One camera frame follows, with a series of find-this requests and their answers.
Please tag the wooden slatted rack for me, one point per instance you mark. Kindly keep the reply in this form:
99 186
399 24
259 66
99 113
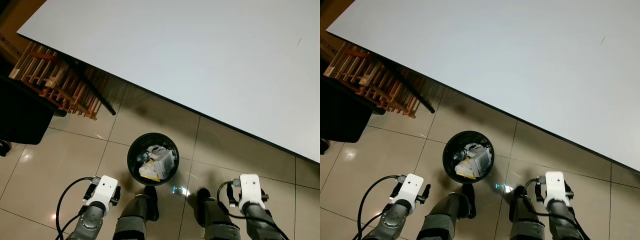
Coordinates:
50 82
365 80

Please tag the large white carton trash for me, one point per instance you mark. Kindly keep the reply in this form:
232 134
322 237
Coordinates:
164 161
481 159

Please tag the robot left leg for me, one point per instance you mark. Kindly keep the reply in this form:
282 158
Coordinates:
131 222
440 220

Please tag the robot leg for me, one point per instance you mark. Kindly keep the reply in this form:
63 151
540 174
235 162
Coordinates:
131 222
440 220
215 225
525 225

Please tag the robot right leg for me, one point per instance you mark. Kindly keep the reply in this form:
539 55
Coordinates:
215 225
525 225

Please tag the yellow paper trash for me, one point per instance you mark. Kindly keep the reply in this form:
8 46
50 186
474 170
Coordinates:
149 175
464 172

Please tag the clear plastic trash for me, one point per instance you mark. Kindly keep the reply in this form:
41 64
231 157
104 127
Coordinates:
459 155
143 156

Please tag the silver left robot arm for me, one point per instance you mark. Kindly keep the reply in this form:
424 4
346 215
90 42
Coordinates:
392 223
87 223

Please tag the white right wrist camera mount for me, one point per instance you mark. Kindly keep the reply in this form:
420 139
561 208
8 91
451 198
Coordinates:
250 190
555 187

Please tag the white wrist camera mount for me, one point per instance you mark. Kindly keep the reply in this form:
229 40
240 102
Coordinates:
104 189
409 189
555 187
250 190

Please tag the black office chair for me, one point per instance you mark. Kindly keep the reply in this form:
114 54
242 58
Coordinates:
340 115
20 115

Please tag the black round rubbish bin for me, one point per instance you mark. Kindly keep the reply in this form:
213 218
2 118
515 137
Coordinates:
448 149
132 150

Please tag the black table leg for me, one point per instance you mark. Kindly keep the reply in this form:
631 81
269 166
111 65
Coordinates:
100 99
419 99

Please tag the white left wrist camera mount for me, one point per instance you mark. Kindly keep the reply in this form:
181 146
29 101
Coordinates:
409 189
104 189

